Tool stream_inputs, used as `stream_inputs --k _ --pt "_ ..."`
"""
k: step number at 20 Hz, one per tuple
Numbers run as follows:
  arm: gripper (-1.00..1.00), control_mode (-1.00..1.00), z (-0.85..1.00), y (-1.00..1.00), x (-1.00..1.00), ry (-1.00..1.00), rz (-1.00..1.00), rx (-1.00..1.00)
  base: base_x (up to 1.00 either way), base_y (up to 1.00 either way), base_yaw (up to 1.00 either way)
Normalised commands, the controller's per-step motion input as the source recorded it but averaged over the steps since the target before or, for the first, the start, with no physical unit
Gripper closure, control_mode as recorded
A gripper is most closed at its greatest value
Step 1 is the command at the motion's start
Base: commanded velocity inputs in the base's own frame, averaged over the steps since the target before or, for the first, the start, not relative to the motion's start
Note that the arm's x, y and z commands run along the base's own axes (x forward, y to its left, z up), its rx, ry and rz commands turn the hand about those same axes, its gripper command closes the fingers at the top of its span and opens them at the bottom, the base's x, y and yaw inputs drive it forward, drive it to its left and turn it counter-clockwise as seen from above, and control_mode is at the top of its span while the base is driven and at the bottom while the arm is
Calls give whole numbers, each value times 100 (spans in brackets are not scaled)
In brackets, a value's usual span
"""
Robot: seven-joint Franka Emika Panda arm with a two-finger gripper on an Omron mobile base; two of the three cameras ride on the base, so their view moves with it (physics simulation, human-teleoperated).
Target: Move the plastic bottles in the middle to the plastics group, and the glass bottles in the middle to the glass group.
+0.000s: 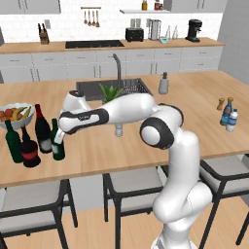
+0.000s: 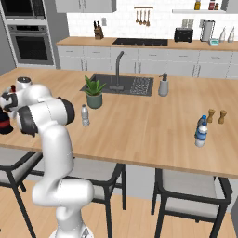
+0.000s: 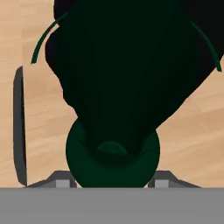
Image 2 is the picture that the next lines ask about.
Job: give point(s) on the small brown jar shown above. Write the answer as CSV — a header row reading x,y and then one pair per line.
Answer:
x,y
216,6

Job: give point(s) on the small teal kitchen scale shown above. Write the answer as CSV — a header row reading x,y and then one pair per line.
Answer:
x,y
214,42

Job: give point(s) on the wooden utensil rail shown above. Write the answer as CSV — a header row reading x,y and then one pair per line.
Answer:
x,y
143,7

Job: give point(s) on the white cone bottle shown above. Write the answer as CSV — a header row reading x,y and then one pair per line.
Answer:
x,y
231,36
222,36

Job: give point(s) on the white corner wall cupboard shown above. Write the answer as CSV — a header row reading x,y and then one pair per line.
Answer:
x,y
231,5

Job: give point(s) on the yellow jar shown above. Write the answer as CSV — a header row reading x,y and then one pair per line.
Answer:
x,y
197,5

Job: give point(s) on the plastic bottle blue cap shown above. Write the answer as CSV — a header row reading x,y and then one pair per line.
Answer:
x,y
202,119

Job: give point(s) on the black stool grey seat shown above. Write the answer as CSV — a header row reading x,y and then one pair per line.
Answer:
x,y
12,169
189,192
96,173

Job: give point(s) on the plastic bottle blue label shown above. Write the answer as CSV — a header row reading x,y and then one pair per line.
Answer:
x,y
201,136

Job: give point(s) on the built-in microwave oven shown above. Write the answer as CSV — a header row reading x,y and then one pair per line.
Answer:
x,y
23,7

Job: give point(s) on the white wall shelf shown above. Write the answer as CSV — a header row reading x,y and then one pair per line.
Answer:
x,y
198,11

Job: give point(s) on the grey double wall socket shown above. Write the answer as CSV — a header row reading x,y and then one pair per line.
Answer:
x,y
187,22

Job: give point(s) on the dark grey sink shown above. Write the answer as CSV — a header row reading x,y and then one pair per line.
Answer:
x,y
102,83

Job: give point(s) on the black hob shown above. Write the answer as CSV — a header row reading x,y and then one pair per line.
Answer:
x,y
139,42

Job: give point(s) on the dark grey tap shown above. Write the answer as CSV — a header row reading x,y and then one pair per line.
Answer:
x,y
118,69

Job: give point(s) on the steel built-in oven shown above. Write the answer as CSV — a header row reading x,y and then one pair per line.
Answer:
x,y
31,46

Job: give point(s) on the dark glass bottle red label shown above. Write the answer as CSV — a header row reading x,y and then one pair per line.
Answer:
x,y
4,124

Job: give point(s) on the green plant in grey pot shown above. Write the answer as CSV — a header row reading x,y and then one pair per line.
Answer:
x,y
94,99

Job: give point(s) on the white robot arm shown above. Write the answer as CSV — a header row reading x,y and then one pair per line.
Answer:
x,y
55,148

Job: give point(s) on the grey soap dispenser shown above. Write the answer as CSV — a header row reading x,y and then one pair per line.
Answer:
x,y
163,88

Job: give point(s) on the wooden knife block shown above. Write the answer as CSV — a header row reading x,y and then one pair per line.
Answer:
x,y
99,32

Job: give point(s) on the wooden hanging utensil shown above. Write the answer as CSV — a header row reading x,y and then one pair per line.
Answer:
x,y
144,18
140,18
137,17
148,19

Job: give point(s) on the red jar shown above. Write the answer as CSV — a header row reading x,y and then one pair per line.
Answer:
x,y
212,5

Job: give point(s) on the wooden shaker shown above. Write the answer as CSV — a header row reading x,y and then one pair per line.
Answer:
x,y
210,116
222,117

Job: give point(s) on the clear plastic bottle white cap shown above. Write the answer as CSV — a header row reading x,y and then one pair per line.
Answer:
x,y
85,117

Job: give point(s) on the white base cupboard run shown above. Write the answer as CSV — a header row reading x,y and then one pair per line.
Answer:
x,y
155,62

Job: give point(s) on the dark red bottle top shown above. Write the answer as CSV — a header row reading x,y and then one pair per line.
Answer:
x,y
13,88

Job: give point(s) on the white wall cupboards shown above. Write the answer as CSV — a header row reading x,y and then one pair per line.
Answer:
x,y
83,5

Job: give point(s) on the black toaster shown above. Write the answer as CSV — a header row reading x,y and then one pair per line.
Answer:
x,y
183,35

